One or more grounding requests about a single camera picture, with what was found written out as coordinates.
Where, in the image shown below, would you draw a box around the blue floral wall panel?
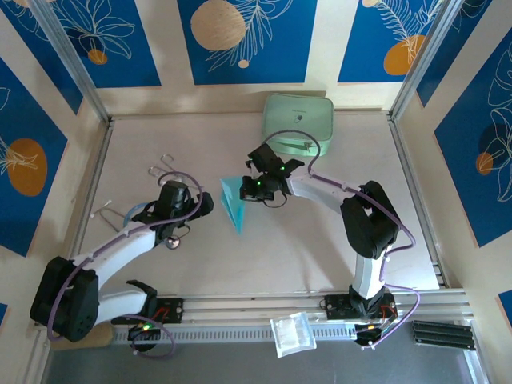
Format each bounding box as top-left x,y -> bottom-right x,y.
338,0 -> 455,84
177,0 -> 318,86
0,58 -> 69,258
434,38 -> 512,249
39,0 -> 162,89

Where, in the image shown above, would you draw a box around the mint green zip pouch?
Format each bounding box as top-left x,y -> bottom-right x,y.
260,92 -> 335,158

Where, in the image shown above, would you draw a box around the aluminium side rail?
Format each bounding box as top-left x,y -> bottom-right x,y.
387,114 -> 448,290
55,119 -> 115,297

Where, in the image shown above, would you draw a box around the clear plastic bag white contents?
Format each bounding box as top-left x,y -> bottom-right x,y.
270,310 -> 318,358

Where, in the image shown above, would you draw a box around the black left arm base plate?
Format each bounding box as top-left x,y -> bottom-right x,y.
110,296 -> 185,326

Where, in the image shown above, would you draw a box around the aluminium frame post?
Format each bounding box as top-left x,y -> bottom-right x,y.
30,0 -> 112,123
390,0 -> 469,121

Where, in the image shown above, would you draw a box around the long aluminium rail with bases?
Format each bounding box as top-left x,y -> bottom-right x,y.
34,290 -> 475,331

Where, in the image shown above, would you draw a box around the black connector board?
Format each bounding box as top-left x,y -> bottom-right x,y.
353,322 -> 387,352
126,322 -> 162,354

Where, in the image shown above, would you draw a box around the metal forceps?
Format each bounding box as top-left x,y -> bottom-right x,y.
147,154 -> 189,185

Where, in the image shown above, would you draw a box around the light blue paper sheet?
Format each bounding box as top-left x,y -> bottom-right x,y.
219,175 -> 251,235

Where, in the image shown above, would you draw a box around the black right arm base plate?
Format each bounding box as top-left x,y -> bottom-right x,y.
324,294 -> 399,321

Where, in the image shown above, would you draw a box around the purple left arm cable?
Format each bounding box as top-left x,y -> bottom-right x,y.
47,171 -> 206,359

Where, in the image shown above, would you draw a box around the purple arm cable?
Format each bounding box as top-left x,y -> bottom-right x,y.
47,171 -> 206,359
263,130 -> 422,347

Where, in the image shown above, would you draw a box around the black ribbed metal block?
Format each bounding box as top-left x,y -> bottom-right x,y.
411,319 -> 478,352

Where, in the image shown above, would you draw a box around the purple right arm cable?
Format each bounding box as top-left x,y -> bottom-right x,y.
263,130 -> 422,347

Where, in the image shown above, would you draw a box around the grey slotted cable duct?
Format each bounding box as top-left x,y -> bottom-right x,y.
111,324 -> 415,345

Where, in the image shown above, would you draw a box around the stethoscope with blue tube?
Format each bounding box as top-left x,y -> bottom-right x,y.
90,198 -> 182,252

